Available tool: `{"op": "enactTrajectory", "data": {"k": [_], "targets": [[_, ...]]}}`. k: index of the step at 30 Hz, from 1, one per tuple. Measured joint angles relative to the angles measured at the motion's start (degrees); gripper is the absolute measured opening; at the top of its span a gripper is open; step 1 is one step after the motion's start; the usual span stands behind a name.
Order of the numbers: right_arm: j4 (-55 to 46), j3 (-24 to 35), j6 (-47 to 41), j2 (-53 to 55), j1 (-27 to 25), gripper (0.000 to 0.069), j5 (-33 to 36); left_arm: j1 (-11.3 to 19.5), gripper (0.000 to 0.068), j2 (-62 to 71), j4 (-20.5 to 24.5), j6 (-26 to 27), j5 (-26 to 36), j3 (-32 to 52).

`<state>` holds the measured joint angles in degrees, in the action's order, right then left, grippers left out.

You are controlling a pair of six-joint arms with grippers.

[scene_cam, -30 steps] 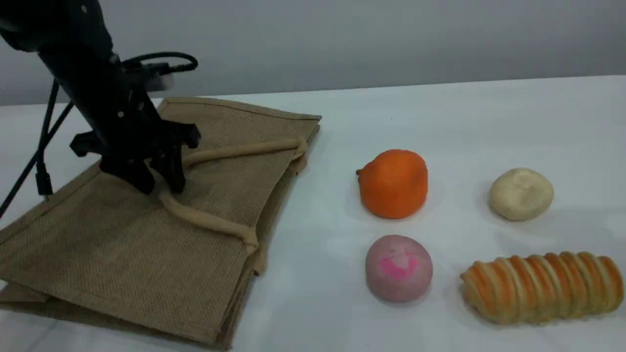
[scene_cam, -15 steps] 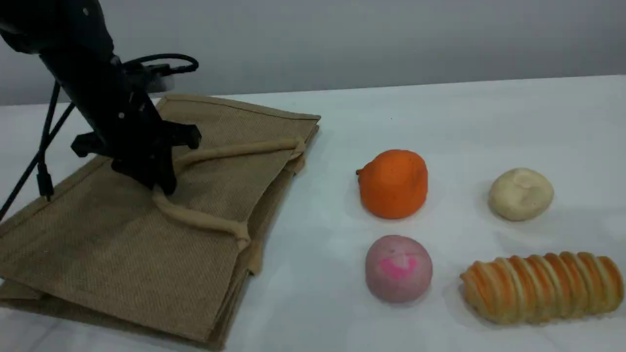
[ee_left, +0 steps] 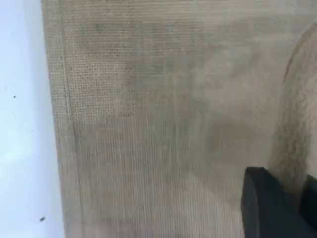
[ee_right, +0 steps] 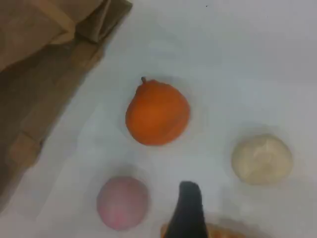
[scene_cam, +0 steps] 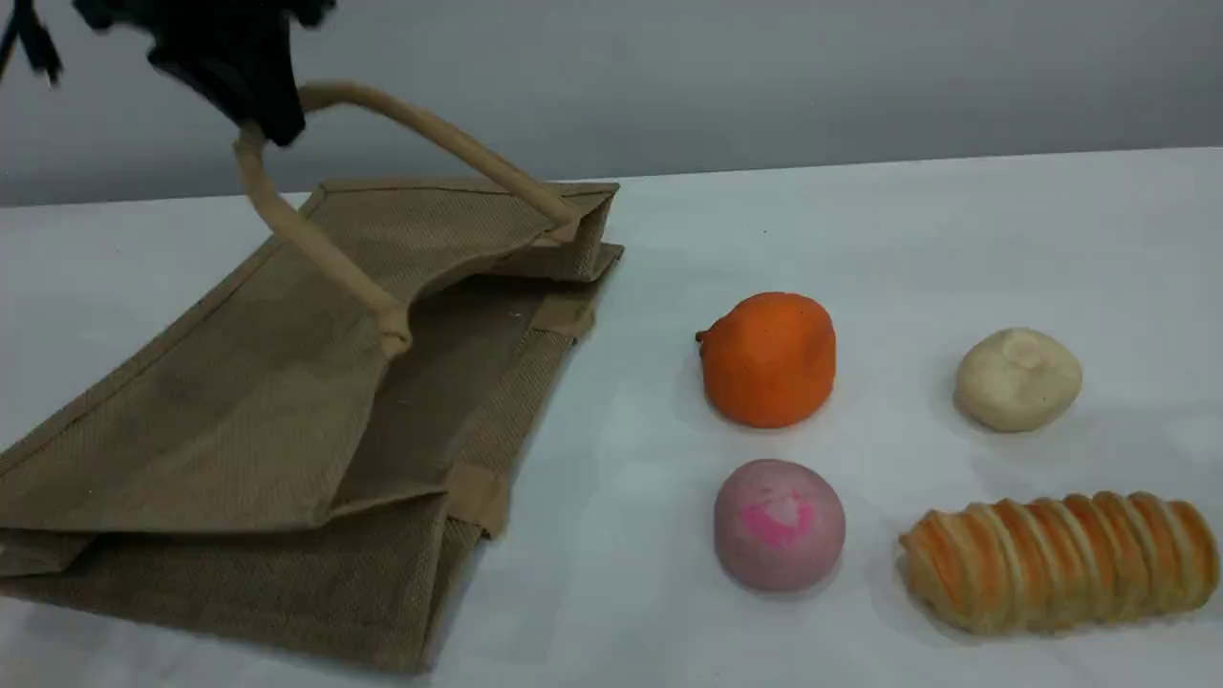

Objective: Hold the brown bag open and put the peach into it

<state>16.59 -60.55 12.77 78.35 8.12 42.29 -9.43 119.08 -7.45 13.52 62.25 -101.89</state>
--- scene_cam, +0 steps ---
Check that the orange toy fruit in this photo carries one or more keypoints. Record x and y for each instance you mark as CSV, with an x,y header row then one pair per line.
x,y
769,363

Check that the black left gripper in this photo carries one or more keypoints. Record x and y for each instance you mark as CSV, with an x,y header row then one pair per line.
x,y
229,43

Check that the cream white toy bun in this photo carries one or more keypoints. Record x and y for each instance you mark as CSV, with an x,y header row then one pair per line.
x,y
1018,382

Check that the brown jute bag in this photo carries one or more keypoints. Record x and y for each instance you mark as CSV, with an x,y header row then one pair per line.
x,y
287,430

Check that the pink toy peach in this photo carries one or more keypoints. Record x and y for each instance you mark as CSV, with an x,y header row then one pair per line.
x,y
779,526

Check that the ridged golden toy bread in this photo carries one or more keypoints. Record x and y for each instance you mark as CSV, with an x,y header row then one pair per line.
x,y
1061,564

